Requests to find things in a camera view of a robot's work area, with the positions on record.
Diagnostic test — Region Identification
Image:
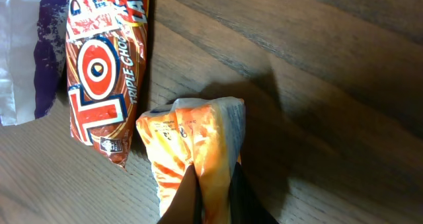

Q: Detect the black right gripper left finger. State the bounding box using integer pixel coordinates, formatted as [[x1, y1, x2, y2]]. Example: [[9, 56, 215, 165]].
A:
[[157, 165, 198, 224]]

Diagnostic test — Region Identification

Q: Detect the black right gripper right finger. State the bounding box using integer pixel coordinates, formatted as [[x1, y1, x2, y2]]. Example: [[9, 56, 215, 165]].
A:
[[229, 162, 278, 224]]

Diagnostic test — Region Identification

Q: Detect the small red white packet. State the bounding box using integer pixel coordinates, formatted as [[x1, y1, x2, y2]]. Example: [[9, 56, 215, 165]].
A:
[[136, 96, 245, 223]]

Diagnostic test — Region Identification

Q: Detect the orange chocolate bar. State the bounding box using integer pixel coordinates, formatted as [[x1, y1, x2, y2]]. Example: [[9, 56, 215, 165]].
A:
[[65, 0, 150, 167]]

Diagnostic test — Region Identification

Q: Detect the red white snack bag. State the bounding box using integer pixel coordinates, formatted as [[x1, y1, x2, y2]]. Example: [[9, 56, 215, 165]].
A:
[[1, 0, 69, 126]]

